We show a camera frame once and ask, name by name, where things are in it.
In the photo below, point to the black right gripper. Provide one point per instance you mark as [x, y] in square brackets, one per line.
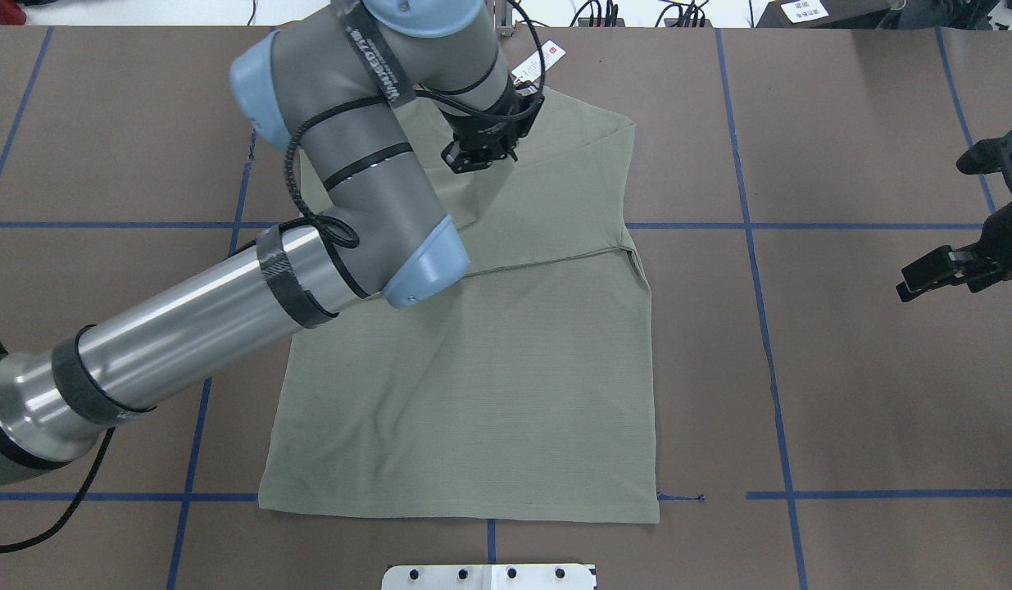
[1010, 236]

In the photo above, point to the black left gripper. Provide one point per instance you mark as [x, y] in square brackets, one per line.
[491, 136]

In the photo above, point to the olive green long-sleeve shirt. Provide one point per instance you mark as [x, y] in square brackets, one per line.
[523, 392]

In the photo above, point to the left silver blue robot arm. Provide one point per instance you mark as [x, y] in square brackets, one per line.
[322, 91]

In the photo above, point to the white paper price tag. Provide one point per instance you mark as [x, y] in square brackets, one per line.
[533, 68]

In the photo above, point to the red cylindrical bottle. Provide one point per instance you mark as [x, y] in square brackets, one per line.
[11, 13]

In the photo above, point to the aluminium frame post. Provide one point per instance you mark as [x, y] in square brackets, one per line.
[502, 14]

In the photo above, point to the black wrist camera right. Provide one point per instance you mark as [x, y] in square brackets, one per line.
[990, 155]

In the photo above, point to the white camera mast with base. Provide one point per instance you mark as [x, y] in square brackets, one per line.
[492, 576]

